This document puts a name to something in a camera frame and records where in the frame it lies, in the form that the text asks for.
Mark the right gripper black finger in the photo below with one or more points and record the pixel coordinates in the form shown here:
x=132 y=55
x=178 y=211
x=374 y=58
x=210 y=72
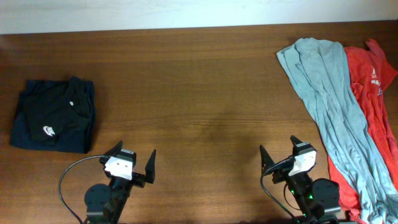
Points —
x=295 y=141
x=267 y=164

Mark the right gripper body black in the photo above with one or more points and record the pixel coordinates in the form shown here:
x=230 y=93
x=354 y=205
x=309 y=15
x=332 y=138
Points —
x=283 y=175

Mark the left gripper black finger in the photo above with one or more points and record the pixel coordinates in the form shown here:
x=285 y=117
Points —
x=150 y=168
x=115 y=150

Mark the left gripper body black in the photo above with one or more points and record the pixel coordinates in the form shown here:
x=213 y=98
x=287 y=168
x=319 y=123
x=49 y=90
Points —
x=137 y=179

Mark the light blue grey t-shirt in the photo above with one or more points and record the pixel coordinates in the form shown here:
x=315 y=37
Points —
x=319 y=73

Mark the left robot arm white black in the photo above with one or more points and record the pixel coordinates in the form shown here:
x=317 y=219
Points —
x=105 y=202

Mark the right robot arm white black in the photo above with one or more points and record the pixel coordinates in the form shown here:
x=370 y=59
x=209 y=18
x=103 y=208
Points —
x=318 y=200

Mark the folded black Nike garment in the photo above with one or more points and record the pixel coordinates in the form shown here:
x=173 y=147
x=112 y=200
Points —
x=55 y=116

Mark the red t-shirt with print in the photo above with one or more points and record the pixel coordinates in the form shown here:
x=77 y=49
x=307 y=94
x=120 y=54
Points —
x=370 y=74

